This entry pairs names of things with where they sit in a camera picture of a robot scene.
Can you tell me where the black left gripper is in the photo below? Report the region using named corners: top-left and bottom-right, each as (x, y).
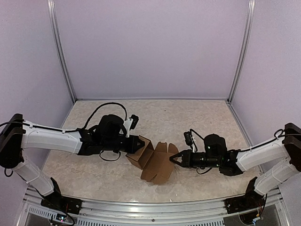
top-left (103, 135), bottom-right (145, 154)

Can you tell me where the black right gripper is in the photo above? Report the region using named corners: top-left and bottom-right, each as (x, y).
top-left (169, 149), bottom-right (221, 169)

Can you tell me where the brown cardboard box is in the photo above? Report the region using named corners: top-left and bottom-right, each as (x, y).
top-left (126, 136), bottom-right (179, 185)

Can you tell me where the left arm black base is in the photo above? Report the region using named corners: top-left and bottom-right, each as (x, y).
top-left (41, 178), bottom-right (82, 215)

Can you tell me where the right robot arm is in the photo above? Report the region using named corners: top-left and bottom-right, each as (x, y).
top-left (169, 123), bottom-right (301, 209)

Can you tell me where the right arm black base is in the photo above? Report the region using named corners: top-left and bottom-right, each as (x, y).
top-left (224, 177), bottom-right (265, 214)

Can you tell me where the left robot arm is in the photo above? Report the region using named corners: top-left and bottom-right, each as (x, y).
top-left (0, 114), bottom-right (145, 210)

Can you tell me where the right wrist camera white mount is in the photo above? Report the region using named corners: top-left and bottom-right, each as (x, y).
top-left (183, 131), bottom-right (197, 153)

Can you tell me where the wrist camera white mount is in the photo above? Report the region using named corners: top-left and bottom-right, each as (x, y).
top-left (183, 131), bottom-right (197, 153)
top-left (123, 114), bottom-right (139, 137)

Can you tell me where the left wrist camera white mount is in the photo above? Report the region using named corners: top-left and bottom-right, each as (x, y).
top-left (123, 114), bottom-right (139, 137)

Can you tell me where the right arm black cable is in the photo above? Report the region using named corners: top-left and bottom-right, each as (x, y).
top-left (189, 129), bottom-right (205, 142)

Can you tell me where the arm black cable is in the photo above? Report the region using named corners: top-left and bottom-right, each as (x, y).
top-left (189, 129), bottom-right (205, 142)
top-left (83, 102), bottom-right (127, 129)

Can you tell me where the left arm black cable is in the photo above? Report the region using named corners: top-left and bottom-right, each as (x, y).
top-left (83, 102), bottom-right (127, 129)

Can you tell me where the left aluminium frame post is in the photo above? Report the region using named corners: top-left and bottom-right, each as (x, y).
top-left (47, 0), bottom-right (77, 104)

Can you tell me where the aluminium frame post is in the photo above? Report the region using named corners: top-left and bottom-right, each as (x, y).
top-left (47, 0), bottom-right (77, 104)
top-left (227, 0), bottom-right (256, 105)

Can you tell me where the right aluminium frame post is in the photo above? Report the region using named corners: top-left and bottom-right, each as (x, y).
top-left (227, 0), bottom-right (256, 105)

